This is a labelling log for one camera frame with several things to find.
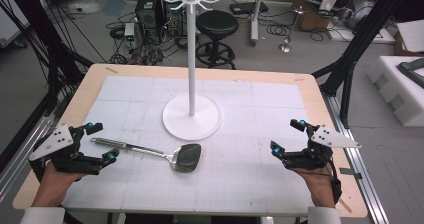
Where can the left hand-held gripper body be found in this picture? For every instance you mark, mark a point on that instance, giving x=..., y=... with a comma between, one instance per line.
x=63, y=157

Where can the flat black box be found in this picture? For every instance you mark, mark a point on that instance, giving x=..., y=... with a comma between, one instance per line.
x=248, y=8

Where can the black curved part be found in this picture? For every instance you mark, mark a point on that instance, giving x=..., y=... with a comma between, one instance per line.
x=411, y=71

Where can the black computer tower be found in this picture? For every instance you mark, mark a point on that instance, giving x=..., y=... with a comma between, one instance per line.
x=148, y=12

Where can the stainless steel spatula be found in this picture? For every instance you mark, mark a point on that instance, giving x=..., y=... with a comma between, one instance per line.
x=186, y=157

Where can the cardboard box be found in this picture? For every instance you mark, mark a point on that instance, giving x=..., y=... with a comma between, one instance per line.
x=313, y=15

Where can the thin metal floor stand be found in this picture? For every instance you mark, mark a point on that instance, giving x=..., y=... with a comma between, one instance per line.
x=291, y=30

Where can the aluminium rail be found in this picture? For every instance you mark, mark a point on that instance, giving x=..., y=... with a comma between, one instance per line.
x=360, y=170
x=23, y=157

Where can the black tape piece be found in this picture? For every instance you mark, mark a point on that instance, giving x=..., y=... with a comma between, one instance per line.
x=350, y=173

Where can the white utensil rack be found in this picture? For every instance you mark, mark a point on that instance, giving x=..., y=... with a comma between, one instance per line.
x=191, y=120

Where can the person's right hand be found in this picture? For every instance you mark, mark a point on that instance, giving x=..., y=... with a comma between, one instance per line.
x=318, y=184

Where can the small grey device green light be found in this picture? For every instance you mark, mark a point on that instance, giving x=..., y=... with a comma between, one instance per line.
x=129, y=32

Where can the person's left hand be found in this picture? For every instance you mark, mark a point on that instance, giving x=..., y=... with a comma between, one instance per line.
x=55, y=184

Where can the white foam block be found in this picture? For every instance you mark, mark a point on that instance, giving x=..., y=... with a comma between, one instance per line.
x=396, y=90

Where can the white grid mat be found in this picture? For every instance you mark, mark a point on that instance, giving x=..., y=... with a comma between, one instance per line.
x=233, y=184

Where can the black metal frame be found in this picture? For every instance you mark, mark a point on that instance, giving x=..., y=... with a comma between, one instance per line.
x=50, y=50
x=353, y=50

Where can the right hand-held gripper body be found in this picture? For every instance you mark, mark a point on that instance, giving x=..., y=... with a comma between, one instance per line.
x=316, y=155

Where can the white pole stand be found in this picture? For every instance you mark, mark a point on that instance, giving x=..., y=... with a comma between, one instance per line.
x=255, y=20

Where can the black round stool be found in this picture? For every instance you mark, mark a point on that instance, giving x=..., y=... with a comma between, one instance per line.
x=216, y=24

